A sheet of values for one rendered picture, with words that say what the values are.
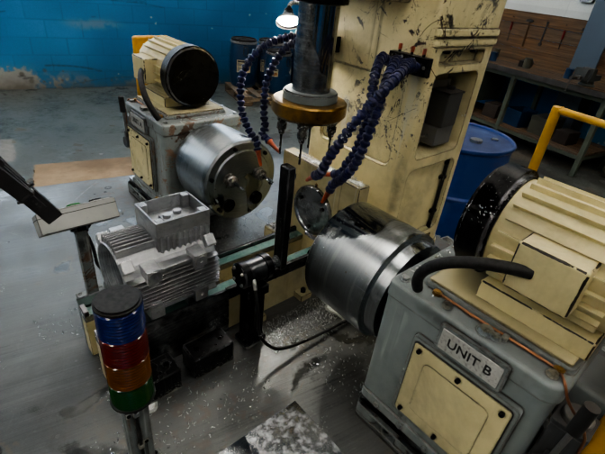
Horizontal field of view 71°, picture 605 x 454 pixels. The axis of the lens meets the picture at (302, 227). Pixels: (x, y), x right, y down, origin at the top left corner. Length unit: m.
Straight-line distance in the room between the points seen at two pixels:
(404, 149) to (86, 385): 0.90
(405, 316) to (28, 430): 0.74
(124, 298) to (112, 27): 5.94
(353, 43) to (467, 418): 0.89
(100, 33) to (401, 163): 5.60
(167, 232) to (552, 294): 0.67
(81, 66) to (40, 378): 5.60
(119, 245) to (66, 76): 5.64
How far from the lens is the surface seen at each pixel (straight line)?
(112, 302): 0.59
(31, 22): 6.36
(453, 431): 0.81
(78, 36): 6.40
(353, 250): 0.85
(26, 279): 1.39
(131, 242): 0.90
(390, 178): 1.15
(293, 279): 1.18
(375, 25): 1.15
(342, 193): 1.11
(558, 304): 0.65
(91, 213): 1.11
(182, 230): 0.91
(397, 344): 0.81
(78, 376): 1.08
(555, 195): 0.70
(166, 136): 1.37
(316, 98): 0.99
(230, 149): 1.22
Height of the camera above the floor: 1.59
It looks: 31 degrees down
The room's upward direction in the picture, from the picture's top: 7 degrees clockwise
